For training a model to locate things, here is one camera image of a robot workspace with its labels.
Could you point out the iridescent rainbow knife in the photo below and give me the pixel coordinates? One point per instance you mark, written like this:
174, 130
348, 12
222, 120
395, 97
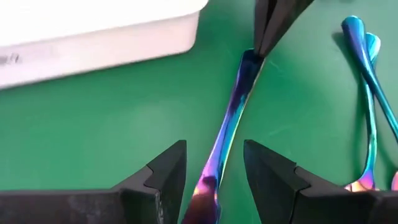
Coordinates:
233, 105

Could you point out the green table mat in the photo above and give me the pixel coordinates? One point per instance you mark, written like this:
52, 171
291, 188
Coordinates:
93, 130

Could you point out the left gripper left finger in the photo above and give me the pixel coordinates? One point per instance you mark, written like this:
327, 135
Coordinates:
93, 208

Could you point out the iridescent rainbow spoon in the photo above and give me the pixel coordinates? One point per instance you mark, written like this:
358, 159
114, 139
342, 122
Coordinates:
370, 109

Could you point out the white cutlery organiser tray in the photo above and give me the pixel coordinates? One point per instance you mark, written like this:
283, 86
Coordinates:
93, 31

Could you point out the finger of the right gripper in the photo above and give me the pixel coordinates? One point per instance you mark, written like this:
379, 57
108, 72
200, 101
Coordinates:
286, 18
263, 18

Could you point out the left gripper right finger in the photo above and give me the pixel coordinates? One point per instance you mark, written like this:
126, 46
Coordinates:
311, 205

